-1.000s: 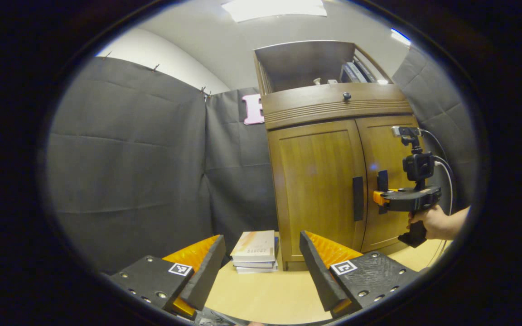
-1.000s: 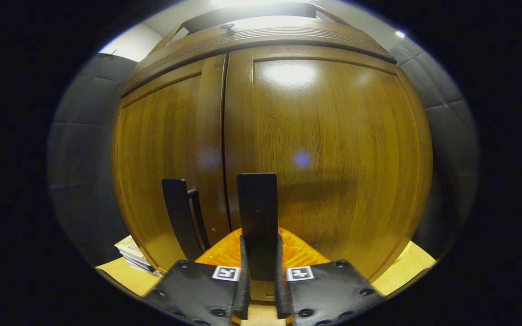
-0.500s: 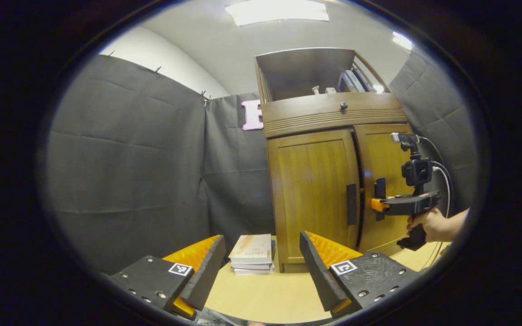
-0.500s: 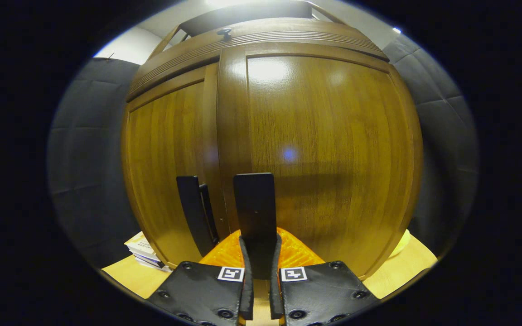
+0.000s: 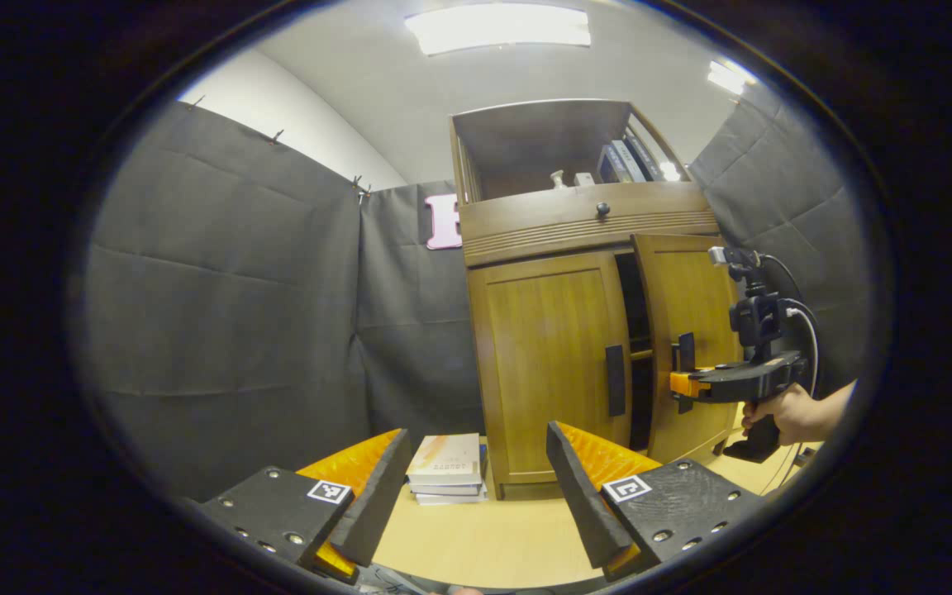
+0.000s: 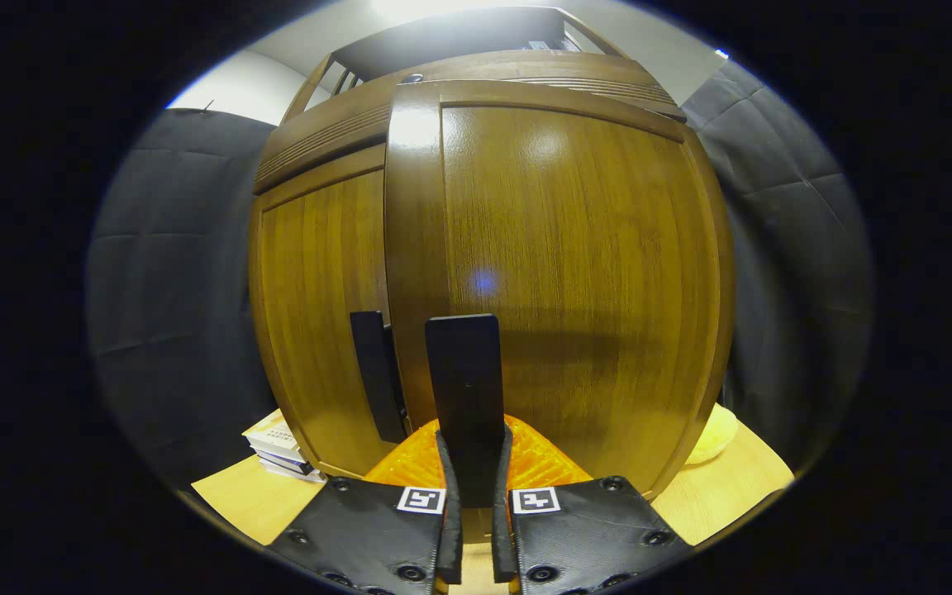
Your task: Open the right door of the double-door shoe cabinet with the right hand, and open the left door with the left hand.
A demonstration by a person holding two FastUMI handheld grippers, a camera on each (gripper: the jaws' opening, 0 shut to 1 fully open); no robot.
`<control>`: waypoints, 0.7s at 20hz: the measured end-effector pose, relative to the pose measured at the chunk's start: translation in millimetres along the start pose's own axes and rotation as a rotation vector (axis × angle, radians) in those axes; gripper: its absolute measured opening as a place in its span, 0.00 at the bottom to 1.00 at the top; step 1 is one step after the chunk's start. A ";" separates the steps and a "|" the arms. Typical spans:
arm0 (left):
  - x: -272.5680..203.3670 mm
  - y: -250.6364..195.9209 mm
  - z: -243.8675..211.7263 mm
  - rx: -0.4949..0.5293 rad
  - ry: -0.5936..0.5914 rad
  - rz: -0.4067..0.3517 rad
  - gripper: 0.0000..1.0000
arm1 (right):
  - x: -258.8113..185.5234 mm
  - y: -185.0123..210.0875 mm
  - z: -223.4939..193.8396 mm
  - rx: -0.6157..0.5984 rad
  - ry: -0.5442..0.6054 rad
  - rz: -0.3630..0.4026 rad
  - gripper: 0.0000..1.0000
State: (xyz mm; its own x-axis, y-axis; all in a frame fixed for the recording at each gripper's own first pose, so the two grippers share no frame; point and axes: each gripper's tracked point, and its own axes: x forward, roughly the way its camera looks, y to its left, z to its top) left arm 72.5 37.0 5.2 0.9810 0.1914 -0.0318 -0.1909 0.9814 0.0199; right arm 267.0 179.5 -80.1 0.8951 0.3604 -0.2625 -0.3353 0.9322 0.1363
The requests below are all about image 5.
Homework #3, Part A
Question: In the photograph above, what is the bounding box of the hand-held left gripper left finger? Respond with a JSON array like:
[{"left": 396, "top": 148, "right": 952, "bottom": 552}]
[{"left": 199, "top": 428, "right": 412, "bottom": 585}]

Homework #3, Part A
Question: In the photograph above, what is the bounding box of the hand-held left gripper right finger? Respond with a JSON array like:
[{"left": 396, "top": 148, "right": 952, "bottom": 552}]
[{"left": 545, "top": 421, "right": 766, "bottom": 582}]

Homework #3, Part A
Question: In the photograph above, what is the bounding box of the wooden shoe cabinet door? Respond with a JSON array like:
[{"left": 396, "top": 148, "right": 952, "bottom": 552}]
[
  {"left": 631, "top": 233, "right": 743, "bottom": 465},
  {"left": 467, "top": 250, "right": 634, "bottom": 487}
]

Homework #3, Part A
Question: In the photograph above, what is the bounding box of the wooden double-door shoe cabinet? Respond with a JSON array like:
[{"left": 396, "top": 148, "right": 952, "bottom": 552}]
[{"left": 449, "top": 98, "right": 725, "bottom": 502}]

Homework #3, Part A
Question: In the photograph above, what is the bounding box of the wooden cabinet drawer black knob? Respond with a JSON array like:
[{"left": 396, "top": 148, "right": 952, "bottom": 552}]
[{"left": 458, "top": 181, "right": 721, "bottom": 268}]

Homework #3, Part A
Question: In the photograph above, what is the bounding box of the plain white book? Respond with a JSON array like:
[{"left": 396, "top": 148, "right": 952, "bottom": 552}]
[
  {"left": 410, "top": 481, "right": 485, "bottom": 497},
  {"left": 415, "top": 488, "right": 489, "bottom": 506}
]

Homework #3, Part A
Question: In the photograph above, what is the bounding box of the white book orange print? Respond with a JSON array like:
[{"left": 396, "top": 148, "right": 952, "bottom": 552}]
[{"left": 407, "top": 433, "right": 483, "bottom": 486}]

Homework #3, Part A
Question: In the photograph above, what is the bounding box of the dark blue book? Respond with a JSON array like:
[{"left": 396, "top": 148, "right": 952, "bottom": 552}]
[
  {"left": 626, "top": 135, "right": 665, "bottom": 181},
  {"left": 597, "top": 145, "right": 630, "bottom": 184},
  {"left": 612, "top": 139, "right": 649, "bottom": 183}
]

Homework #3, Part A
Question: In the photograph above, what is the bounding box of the black backdrop cloth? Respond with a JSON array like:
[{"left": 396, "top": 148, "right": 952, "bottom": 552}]
[{"left": 71, "top": 83, "right": 873, "bottom": 505}]

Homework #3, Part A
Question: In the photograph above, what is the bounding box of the large ceiling light panel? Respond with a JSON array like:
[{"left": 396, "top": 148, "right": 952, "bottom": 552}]
[{"left": 404, "top": 2, "right": 593, "bottom": 57}]

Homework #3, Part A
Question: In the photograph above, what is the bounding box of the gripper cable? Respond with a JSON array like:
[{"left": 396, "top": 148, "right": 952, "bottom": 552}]
[{"left": 783, "top": 302, "right": 822, "bottom": 402}]

